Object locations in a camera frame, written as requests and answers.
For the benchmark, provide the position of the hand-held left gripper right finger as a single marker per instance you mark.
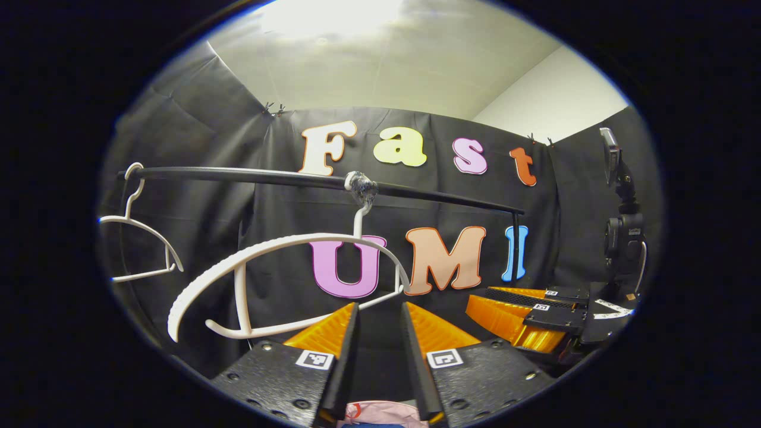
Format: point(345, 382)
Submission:
point(419, 362)

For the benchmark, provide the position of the white plastic hanger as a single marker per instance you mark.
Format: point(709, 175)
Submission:
point(148, 229)

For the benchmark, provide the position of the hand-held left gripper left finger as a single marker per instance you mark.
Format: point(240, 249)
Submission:
point(345, 362)

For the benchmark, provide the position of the clear tape wad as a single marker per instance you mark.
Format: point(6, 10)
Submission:
point(361, 187)

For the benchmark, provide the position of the black clothes rack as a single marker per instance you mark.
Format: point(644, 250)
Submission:
point(238, 175)

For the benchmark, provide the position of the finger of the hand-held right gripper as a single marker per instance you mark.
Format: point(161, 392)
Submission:
point(511, 321)
point(517, 297)

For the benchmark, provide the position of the white hanger taped to rail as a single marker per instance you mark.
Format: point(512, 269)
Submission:
point(297, 238)

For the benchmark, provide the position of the pink laundry hamper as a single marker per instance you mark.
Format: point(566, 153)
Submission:
point(386, 411)

